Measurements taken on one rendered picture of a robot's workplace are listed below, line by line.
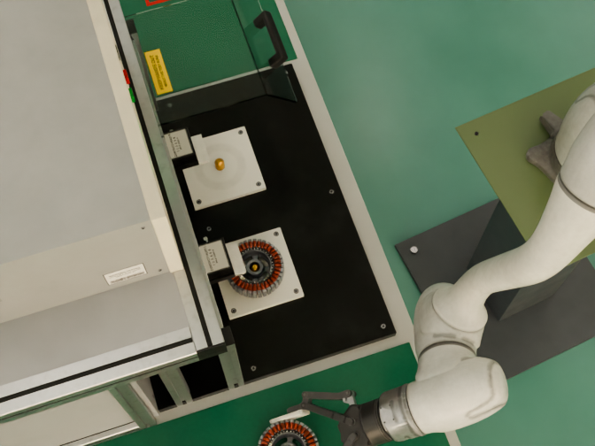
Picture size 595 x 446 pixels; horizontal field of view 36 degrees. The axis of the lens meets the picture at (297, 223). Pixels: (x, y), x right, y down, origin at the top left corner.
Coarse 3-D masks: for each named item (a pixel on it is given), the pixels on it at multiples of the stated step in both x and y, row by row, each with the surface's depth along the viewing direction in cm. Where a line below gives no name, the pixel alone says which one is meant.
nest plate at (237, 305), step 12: (276, 228) 180; (240, 240) 179; (252, 240) 179; (276, 240) 179; (288, 252) 178; (264, 264) 177; (288, 264) 177; (264, 276) 176; (288, 276) 176; (228, 288) 175; (276, 288) 175; (288, 288) 175; (300, 288) 175; (228, 300) 174; (240, 300) 174; (252, 300) 174; (264, 300) 174; (276, 300) 174; (288, 300) 174; (228, 312) 173; (240, 312) 173; (252, 312) 174
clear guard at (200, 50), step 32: (192, 0) 168; (224, 0) 168; (256, 0) 174; (160, 32) 165; (192, 32) 165; (224, 32) 165; (256, 32) 168; (192, 64) 162; (224, 64) 162; (256, 64) 162; (160, 96) 159; (192, 96) 159; (224, 96) 159; (256, 96) 159; (288, 96) 164
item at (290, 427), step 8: (272, 424) 165; (280, 424) 166; (288, 424) 164; (296, 424) 164; (264, 432) 164; (272, 432) 164; (280, 432) 164; (288, 432) 164; (296, 432) 164; (304, 432) 164; (264, 440) 163; (272, 440) 163; (288, 440) 165; (304, 440) 163; (312, 440) 163
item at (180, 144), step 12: (168, 132) 173; (180, 132) 173; (168, 144) 172; (180, 144) 172; (192, 144) 172; (204, 144) 176; (180, 156) 171; (192, 156) 171; (204, 156) 175; (180, 168) 173
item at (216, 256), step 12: (216, 240) 164; (204, 252) 163; (216, 252) 163; (228, 252) 167; (204, 264) 162; (216, 264) 162; (228, 264) 162; (240, 264) 167; (216, 276) 163; (228, 276) 164
